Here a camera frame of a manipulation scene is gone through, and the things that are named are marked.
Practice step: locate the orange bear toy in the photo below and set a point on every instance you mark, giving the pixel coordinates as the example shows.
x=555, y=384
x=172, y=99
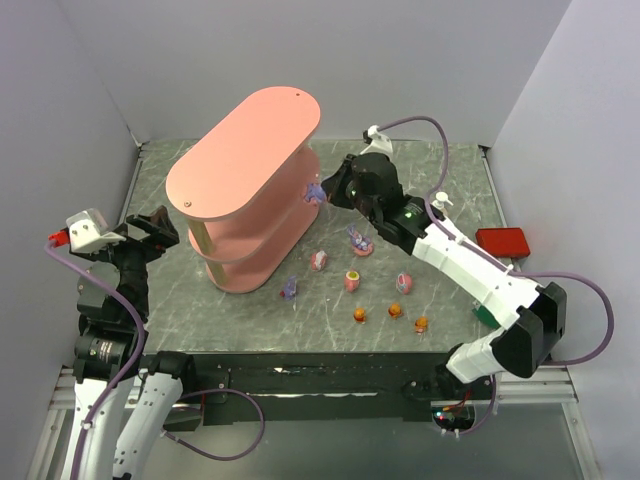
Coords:
x=421, y=325
x=395, y=311
x=359, y=315

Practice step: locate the orange bear toy left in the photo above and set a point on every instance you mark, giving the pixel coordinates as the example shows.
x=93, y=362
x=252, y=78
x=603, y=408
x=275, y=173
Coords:
x=359, y=315

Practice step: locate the cream pump lotion bottle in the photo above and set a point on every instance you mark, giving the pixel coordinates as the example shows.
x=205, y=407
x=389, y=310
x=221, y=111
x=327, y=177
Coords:
x=442, y=202

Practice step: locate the electronics board with leds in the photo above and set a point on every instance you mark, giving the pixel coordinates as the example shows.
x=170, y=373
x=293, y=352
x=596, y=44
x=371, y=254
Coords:
x=457, y=419

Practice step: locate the orange bear toy middle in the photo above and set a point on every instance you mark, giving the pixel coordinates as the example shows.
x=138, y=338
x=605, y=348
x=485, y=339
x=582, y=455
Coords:
x=395, y=311

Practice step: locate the red rectangular box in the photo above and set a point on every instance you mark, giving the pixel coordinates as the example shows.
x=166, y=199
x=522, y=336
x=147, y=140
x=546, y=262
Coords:
x=503, y=242

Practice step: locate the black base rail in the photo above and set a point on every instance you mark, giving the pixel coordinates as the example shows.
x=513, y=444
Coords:
x=243, y=387

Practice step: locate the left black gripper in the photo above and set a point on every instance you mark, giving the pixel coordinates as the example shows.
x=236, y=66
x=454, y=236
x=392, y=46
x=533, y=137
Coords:
x=138, y=236

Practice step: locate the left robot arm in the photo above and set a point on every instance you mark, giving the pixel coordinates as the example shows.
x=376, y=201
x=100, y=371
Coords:
x=105, y=443

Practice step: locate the pink blue patterned egg toy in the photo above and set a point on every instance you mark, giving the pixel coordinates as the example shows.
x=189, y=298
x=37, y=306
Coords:
x=404, y=283

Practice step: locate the pink white egg toy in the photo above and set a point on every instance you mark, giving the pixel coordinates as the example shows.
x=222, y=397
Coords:
x=318, y=260

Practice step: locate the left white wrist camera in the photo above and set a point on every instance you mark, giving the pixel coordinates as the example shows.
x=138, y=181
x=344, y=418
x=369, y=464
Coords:
x=86, y=232

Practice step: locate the small purple bunny toy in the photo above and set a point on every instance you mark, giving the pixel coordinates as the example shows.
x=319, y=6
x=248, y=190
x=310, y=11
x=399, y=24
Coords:
x=289, y=290

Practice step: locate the pink toy with yellow top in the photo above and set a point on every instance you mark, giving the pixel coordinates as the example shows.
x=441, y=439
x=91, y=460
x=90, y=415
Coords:
x=351, y=280

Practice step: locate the pink three-tier shelf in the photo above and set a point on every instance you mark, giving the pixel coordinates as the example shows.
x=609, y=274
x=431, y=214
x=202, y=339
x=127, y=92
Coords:
x=244, y=188

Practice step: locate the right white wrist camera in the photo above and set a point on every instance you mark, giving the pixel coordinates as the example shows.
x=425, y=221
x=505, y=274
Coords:
x=377, y=142

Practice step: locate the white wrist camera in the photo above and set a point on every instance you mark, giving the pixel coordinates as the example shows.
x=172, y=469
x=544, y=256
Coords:
x=86, y=232
x=377, y=142

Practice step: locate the brown and green roll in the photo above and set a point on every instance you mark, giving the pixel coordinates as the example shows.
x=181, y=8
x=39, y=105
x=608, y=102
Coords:
x=484, y=316

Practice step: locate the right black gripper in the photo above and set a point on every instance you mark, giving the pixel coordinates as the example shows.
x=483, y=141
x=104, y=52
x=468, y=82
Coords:
x=345, y=181

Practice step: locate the orange bear toy right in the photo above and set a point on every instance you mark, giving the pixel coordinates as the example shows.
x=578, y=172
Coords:
x=421, y=325

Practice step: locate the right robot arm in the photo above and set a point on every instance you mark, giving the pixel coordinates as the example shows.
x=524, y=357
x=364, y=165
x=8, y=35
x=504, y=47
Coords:
x=531, y=317

